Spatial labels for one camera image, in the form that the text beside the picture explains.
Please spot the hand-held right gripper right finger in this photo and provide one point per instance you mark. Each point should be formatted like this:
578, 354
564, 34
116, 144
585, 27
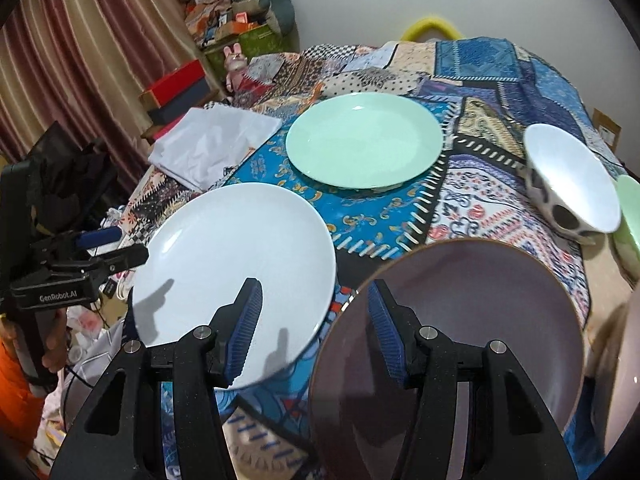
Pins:
382, 335

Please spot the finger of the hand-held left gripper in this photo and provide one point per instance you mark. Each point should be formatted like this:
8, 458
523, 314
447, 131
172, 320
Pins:
125, 257
100, 236

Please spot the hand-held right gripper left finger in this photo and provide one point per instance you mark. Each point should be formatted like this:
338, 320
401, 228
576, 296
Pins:
244, 332

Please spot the white plate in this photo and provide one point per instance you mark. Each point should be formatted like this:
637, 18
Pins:
230, 255

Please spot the mint green plate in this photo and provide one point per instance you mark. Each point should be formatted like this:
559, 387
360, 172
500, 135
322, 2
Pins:
364, 142

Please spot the white bowl black spots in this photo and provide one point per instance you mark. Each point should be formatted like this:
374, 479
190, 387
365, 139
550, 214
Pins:
570, 175

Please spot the person's left forearm orange sleeve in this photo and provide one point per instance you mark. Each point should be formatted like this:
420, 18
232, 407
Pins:
15, 395

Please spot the person's left hand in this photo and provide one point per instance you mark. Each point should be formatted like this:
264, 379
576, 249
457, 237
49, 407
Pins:
56, 340

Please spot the black bag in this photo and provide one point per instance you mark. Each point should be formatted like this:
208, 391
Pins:
75, 175

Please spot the white plastic bag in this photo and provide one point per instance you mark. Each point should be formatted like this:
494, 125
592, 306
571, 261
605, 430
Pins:
95, 345

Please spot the patchwork printed blanket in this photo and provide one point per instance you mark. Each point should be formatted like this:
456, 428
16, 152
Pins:
380, 220

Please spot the white cloth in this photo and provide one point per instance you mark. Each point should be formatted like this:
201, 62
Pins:
210, 145

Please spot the dark blue box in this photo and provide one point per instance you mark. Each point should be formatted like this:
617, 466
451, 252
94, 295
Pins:
187, 106

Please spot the red box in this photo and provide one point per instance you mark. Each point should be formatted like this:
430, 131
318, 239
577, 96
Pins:
175, 82

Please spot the pink striped curtain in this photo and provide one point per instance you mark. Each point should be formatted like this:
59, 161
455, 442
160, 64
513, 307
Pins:
90, 50

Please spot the pink bunny toy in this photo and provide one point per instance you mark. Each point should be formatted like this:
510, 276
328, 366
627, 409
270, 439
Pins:
235, 62

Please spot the pinkish plate at edge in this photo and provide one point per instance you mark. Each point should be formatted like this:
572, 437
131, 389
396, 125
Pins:
622, 365

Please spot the pile of colourful packages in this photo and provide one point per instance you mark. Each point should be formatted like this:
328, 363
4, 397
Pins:
215, 15

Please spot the green box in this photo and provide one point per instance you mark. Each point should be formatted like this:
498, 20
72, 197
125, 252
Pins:
260, 40

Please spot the mint green bowl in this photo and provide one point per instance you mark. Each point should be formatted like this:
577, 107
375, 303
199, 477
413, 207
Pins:
631, 220

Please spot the grey cushion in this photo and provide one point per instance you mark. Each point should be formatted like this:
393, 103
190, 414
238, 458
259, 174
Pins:
280, 5

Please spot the cardboard box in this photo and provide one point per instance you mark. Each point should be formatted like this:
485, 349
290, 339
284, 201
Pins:
607, 130

